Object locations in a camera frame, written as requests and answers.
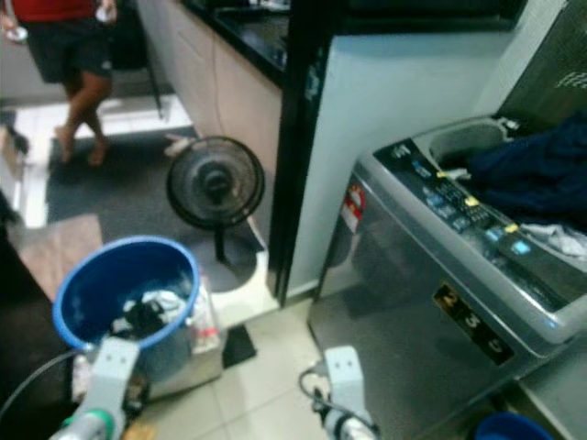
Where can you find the blue plastic bucket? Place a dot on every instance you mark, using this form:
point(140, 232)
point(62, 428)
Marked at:
point(96, 275)

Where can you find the metal door hinge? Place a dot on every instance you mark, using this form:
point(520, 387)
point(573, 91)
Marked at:
point(316, 78)

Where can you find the dark grey floor mat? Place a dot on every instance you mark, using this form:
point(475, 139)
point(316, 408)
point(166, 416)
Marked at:
point(119, 192)

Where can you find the black garment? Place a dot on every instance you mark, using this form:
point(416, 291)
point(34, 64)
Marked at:
point(142, 319)

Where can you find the grey top-load washing machine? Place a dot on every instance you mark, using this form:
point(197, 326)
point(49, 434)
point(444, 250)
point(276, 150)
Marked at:
point(404, 293)

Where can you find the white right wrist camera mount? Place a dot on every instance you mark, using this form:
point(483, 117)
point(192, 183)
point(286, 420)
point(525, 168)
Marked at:
point(346, 378)

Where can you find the dark blue round tub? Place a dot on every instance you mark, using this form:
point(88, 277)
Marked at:
point(514, 427)

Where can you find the small black mat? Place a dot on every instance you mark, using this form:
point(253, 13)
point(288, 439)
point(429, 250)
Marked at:
point(240, 345)

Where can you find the white cloth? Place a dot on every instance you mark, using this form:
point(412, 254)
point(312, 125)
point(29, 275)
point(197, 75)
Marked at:
point(167, 301)

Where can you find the beige kitchen cabinet black counter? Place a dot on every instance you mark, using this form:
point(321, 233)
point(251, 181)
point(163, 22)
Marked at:
point(243, 110)

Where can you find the navy blue cloth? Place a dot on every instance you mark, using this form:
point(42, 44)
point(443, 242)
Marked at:
point(532, 174)

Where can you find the clear plastic jug red cap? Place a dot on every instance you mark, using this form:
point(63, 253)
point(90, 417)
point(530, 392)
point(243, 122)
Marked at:
point(209, 326)

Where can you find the person in red shirt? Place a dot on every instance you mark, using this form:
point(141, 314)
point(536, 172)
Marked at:
point(78, 55)

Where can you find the beige slipper pair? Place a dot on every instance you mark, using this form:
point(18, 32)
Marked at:
point(178, 144)

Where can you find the black chair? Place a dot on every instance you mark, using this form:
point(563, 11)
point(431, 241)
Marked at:
point(138, 41)

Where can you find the grey white garment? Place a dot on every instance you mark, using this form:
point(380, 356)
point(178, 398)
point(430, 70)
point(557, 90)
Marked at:
point(555, 243)

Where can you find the black floor fan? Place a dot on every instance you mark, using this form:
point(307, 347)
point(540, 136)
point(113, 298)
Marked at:
point(216, 183)

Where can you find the red white sticker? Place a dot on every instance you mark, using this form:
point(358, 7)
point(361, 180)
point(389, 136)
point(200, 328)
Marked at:
point(354, 209)

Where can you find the steel kitchen sink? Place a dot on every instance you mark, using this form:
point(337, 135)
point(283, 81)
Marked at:
point(266, 35)

